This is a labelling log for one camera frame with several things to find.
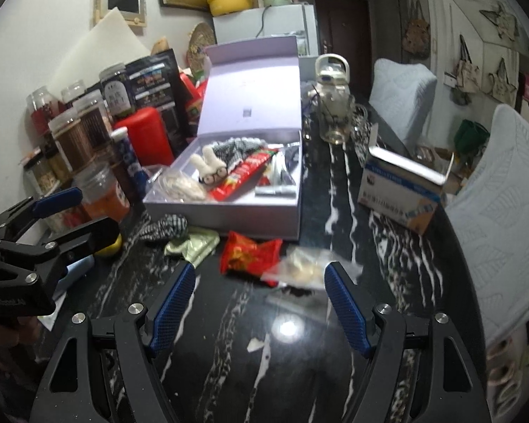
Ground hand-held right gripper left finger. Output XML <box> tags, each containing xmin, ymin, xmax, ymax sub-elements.
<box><xmin>29</xmin><ymin>260</ymin><xmax>197</xmax><ymax>423</ymax></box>

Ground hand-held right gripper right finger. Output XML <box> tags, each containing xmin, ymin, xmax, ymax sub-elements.
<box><xmin>324</xmin><ymin>261</ymin><xmax>488</xmax><ymax>423</ymax></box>

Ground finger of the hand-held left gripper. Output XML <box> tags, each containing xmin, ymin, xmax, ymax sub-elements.
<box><xmin>0</xmin><ymin>217</ymin><xmax>121</xmax><ymax>269</ymax></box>
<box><xmin>0</xmin><ymin>187</ymin><xmax>84</xmax><ymax>241</ymax></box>

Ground clear zip bag white contents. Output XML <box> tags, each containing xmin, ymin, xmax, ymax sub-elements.
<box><xmin>262</xmin><ymin>247</ymin><xmax>362</xmax><ymax>292</ymax></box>

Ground pale green packet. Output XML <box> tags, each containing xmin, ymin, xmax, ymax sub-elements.
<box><xmin>165</xmin><ymin>227</ymin><xmax>221</xmax><ymax>267</ymax></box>

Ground dark checkered scrunchie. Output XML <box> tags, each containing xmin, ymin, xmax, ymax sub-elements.
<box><xmin>142</xmin><ymin>214</ymin><xmax>189</xmax><ymax>243</ymax></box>

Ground red snack packet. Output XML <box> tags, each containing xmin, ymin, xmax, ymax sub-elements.
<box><xmin>220</xmin><ymin>230</ymin><xmax>283</xmax><ymax>279</ymax></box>

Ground clear bag of beige strands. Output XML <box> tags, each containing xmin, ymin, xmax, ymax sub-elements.
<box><xmin>152</xmin><ymin>172</ymin><xmax>208</xmax><ymax>203</ymax></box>

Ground white plush toy with glasses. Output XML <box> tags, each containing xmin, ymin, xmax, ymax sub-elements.
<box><xmin>194</xmin><ymin>143</ymin><xmax>231</xmax><ymax>186</ymax></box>

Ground silver sachet pack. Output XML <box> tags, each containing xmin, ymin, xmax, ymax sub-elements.
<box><xmin>256</xmin><ymin>145</ymin><xmax>301</xmax><ymax>197</ymax></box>

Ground red and green packet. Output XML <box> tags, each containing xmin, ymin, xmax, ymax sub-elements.
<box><xmin>209</xmin><ymin>150</ymin><xmax>278</xmax><ymax>202</ymax></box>

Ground checkered lace-trimmed cloth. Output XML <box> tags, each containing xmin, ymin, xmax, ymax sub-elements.
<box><xmin>212</xmin><ymin>138</ymin><xmax>265</xmax><ymax>168</ymax></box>

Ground lavender gift box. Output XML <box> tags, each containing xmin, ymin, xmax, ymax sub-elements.
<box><xmin>142</xmin><ymin>35</ymin><xmax>303</xmax><ymax>242</ymax></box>

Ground person's left hand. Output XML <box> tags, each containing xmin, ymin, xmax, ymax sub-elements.
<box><xmin>0</xmin><ymin>317</ymin><xmax>42</xmax><ymax>375</ymax></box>

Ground yellow lemon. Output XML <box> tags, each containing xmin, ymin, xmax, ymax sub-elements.
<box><xmin>95</xmin><ymin>233</ymin><xmax>123</xmax><ymax>258</ymax></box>

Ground clear jar orange contents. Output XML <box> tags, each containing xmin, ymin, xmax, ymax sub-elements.
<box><xmin>75</xmin><ymin>163</ymin><xmax>130</xmax><ymax>223</ymax></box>

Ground black-lid jar yellow contents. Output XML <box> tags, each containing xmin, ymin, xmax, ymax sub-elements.
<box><xmin>44</xmin><ymin>141</ymin><xmax>71</xmax><ymax>181</ymax></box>

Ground light blue device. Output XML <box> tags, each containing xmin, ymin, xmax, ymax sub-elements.
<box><xmin>55</xmin><ymin>256</ymin><xmax>94</xmax><ymax>296</ymax></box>

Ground brown powder jar white label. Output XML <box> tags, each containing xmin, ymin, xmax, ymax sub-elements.
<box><xmin>48</xmin><ymin>108</ymin><xmax>95</xmax><ymax>170</ymax></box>

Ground blue tablet tube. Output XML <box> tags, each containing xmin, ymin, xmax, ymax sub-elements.
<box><xmin>110</xmin><ymin>127</ymin><xmax>150</xmax><ymax>201</ymax></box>

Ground brown powder jar dark label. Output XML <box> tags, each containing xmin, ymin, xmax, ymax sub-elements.
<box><xmin>73</xmin><ymin>90</ymin><xmax>113</xmax><ymax>151</ymax></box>

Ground clear jar red label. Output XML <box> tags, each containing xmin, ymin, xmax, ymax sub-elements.
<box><xmin>26</xmin><ymin>87</ymin><xmax>65</xmax><ymax>135</ymax></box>

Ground red cylinder can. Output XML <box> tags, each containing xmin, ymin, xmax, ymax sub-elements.
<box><xmin>114</xmin><ymin>107</ymin><xmax>176</xmax><ymax>168</ymax></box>

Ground clear jar dark label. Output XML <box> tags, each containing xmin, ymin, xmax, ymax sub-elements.
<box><xmin>62</xmin><ymin>80</ymin><xmax>86</xmax><ymax>104</ymax></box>

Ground dark jar white label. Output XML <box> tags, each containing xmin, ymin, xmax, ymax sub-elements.
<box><xmin>99</xmin><ymin>64</ymin><xmax>133</xmax><ymax>119</ymax></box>

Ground blue and white carton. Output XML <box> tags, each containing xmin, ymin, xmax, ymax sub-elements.
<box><xmin>358</xmin><ymin>124</ymin><xmax>446</xmax><ymax>235</ymax></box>

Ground black product box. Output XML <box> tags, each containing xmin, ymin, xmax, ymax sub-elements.
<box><xmin>126</xmin><ymin>49</ymin><xmax>188</xmax><ymax>146</ymax></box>

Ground white foam board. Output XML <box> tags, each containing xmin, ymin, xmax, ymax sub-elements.
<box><xmin>46</xmin><ymin>8</ymin><xmax>153</xmax><ymax>93</ymax></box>

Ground red packaging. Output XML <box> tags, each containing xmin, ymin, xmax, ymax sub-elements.
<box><xmin>178</xmin><ymin>70</ymin><xmax>209</xmax><ymax>137</ymax></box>

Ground chair with leaf-pattern cover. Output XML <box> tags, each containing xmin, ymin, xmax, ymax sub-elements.
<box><xmin>369</xmin><ymin>58</ymin><xmax>438</xmax><ymax>151</ymax></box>
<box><xmin>443</xmin><ymin>105</ymin><xmax>529</xmax><ymax>344</ymax></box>

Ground floral patterned cloth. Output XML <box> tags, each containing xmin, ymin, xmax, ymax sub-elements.
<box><xmin>485</xmin><ymin>335</ymin><xmax>529</xmax><ymax>423</ymax></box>

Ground glass mug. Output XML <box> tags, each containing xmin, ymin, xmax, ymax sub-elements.
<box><xmin>320</xmin><ymin>97</ymin><xmax>369</xmax><ymax>144</ymax></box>

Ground woven straw mat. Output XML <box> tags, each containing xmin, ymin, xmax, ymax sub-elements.
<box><xmin>187</xmin><ymin>22</ymin><xmax>214</xmax><ymax>73</ymax></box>

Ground green bag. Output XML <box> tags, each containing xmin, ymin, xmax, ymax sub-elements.
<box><xmin>454</xmin><ymin>120</ymin><xmax>490</xmax><ymax>151</ymax></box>

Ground glass teapot white lid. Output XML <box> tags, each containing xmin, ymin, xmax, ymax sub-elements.
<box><xmin>313</xmin><ymin>54</ymin><xmax>351</xmax><ymax>117</ymax></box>

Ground white printed tote bag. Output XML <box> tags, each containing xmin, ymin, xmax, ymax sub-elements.
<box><xmin>480</xmin><ymin>2</ymin><xmax>521</xmax><ymax>42</ymax></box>
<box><xmin>454</xmin><ymin>35</ymin><xmax>481</xmax><ymax>93</ymax></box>
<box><xmin>487</xmin><ymin>57</ymin><xmax>518</xmax><ymax>100</ymax></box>

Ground brown tote bag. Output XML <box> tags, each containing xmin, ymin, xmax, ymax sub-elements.
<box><xmin>402</xmin><ymin>2</ymin><xmax>432</xmax><ymax>58</ymax></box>

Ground white fridge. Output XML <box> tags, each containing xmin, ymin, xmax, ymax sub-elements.
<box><xmin>212</xmin><ymin>4</ymin><xmax>320</xmax><ymax>58</ymax></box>

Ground dark wooden door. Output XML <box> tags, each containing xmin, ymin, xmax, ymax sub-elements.
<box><xmin>314</xmin><ymin>0</ymin><xmax>371</xmax><ymax>58</ymax></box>

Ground wall intercom monitor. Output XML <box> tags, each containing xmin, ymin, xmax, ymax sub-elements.
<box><xmin>92</xmin><ymin>0</ymin><xmax>146</xmax><ymax>27</ymax></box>

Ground black power cable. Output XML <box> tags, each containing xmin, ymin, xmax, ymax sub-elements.
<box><xmin>255</xmin><ymin>6</ymin><xmax>269</xmax><ymax>38</ymax></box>

